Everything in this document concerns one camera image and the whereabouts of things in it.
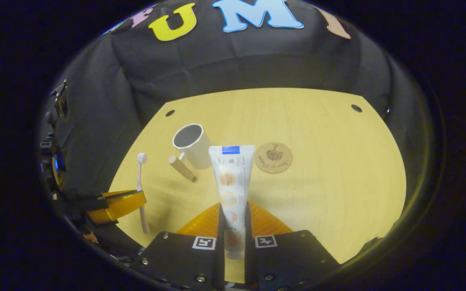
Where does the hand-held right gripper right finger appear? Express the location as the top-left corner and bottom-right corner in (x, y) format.
(244, 201), (341, 291)

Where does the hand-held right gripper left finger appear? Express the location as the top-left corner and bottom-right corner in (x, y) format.
(138, 202), (226, 291)

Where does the pale pink toothbrush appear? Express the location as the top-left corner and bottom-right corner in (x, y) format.
(137, 152), (151, 234)

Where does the white toothpaste tube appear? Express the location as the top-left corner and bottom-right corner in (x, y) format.
(209, 145), (256, 259)

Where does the grey cup with handle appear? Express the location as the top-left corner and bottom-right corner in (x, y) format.
(167, 123), (213, 182)

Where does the round brown coaster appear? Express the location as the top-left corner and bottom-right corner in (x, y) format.
(254, 142), (293, 174)

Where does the wooden desktop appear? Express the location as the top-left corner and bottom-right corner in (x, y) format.
(108, 88), (407, 284)

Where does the black backdrop cloth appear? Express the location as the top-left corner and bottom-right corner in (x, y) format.
(41, 0), (424, 251)

